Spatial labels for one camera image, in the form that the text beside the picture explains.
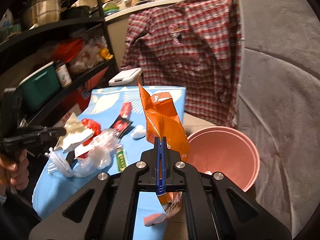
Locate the cream paper wrapper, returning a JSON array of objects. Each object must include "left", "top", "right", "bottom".
[{"left": 54, "top": 113, "right": 93, "bottom": 153}]

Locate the steel pot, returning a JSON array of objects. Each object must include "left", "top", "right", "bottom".
[{"left": 23, "top": 0, "right": 61, "bottom": 29}]

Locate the white bag of food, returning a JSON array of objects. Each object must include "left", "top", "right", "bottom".
[{"left": 68, "top": 36, "right": 107, "bottom": 75}]

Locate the white lidded bin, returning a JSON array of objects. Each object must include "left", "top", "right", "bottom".
[{"left": 108, "top": 68, "right": 142, "bottom": 87}]

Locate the orange snack bag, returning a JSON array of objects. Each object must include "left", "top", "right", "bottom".
[{"left": 138, "top": 85, "right": 190, "bottom": 226}]

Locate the labelled sauce jar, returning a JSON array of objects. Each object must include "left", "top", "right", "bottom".
[{"left": 55, "top": 61, "right": 72, "bottom": 88}]

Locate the clear plastic wrap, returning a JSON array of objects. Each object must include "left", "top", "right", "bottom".
[{"left": 73, "top": 129, "right": 120, "bottom": 178}]

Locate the red cardboard box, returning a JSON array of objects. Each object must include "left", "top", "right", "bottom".
[{"left": 53, "top": 67, "right": 110, "bottom": 128}]

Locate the black crab glove packet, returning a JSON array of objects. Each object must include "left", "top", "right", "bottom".
[{"left": 110, "top": 116, "right": 133, "bottom": 139}]

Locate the red white paper box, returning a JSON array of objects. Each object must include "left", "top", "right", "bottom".
[{"left": 74, "top": 133, "right": 112, "bottom": 159}]

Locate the white plastic straws bundle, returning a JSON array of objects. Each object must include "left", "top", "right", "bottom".
[{"left": 44, "top": 147, "right": 74, "bottom": 178}]

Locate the green storage box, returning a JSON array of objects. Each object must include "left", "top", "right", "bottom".
[{"left": 17, "top": 61, "right": 60, "bottom": 109}]

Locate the pink trash bin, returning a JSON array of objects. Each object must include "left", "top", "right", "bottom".
[{"left": 188, "top": 126, "right": 260, "bottom": 192}]

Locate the blue winged table cloth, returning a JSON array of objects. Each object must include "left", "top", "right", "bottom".
[{"left": 31, "top": 86, "right": 187, "bottom": 240}]

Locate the white tissue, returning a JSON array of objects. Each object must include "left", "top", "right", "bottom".
[{"left": 131, "top": 125, "right": 146, "bottom": 140}]

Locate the red plaid shirt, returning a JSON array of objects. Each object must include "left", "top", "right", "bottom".
[{"left": 121, "top": 0, "right": 241, "bottom": 126}]

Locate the red plastic bag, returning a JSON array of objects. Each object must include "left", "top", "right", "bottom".
[{"left": 81, "top": 118, "right": 101, "bottom": 146}]

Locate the person's left hand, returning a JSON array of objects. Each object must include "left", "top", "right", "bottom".
[{"left": 1, "top": 149, "right": 29, "bottom": 196}]

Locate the black metal shelf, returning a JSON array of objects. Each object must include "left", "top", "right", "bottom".
[{"left": 1, "top": 0, "right": 119, "bottom": 126}]

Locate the red ointment box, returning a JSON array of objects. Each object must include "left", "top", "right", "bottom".
[{"left": 119, "top": 102, "right": 132, "bottom": 120}]

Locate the green gum packet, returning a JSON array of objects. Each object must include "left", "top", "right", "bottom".
[{"left": 115, "top": 145, "right": 128, "bottom": 172}]

